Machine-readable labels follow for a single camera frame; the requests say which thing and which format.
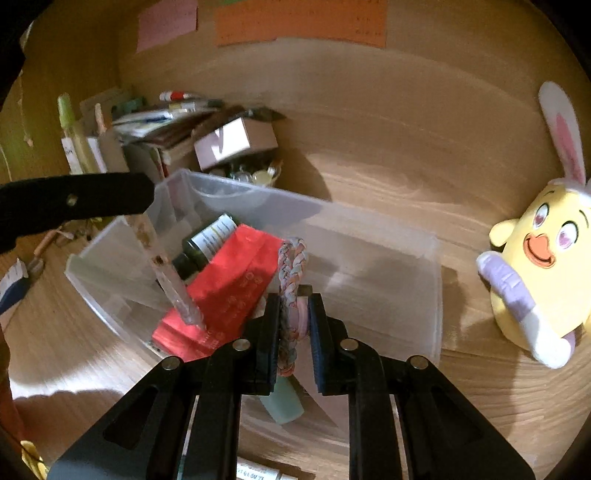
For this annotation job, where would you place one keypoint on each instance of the white labelled tube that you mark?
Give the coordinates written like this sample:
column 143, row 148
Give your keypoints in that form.
column 263, row 471

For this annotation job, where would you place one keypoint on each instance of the white green label tube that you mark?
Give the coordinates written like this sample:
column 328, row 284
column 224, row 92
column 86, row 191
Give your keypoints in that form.
column 71, row 154

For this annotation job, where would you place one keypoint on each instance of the white blue device box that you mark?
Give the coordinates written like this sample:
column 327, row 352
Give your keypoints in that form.
column 11, row 290

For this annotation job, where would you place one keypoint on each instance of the yellow chick plush toy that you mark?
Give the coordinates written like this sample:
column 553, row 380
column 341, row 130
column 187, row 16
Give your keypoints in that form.
column 540, row 258

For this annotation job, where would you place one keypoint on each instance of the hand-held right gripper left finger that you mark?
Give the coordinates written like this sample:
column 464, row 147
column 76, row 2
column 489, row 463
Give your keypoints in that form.
column 270, row 341

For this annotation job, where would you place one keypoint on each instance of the cardboard box white label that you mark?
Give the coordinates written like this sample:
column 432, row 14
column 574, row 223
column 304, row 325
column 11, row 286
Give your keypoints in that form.
column 231, row 138

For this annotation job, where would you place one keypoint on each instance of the clear plastic pen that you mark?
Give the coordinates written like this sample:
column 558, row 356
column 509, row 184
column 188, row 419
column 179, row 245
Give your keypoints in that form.
column 178, row 290

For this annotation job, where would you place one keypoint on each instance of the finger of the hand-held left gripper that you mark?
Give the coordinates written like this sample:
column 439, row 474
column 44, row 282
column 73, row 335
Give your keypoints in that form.
column 74, row 201

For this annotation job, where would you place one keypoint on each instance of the red foil packet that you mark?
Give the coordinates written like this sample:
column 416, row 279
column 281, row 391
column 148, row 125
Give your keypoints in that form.
column 221, row 286

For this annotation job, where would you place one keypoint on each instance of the dark green spray bottle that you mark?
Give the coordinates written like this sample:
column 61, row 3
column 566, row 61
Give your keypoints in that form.
column 203, row 242

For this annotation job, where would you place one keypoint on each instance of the stack of booklets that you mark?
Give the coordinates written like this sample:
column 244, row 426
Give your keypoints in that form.
column 152, row 124

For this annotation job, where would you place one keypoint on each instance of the orange sticky note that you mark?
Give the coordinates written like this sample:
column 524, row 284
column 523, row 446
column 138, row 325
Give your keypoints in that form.
column 300, row 21

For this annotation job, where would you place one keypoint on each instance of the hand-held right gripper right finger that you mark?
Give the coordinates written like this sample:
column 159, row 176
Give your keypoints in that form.
column 321, row 346

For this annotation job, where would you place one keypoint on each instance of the yellow crumpled item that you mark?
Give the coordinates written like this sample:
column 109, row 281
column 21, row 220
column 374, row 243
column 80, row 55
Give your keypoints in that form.
column 33, row 459

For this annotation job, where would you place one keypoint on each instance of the pale teal small bottle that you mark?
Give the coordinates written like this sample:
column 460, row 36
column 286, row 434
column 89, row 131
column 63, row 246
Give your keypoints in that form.
column 281, row 399

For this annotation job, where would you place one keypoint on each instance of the clear plastic storage box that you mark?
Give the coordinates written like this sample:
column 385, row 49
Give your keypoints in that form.
column 369, row 277

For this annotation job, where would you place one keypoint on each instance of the pink sticky note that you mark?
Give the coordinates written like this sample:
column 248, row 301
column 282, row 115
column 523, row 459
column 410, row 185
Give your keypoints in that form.
column 166, row 23

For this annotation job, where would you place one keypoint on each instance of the beige cardboard cards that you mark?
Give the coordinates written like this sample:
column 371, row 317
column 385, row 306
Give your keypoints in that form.
column 104, row 104

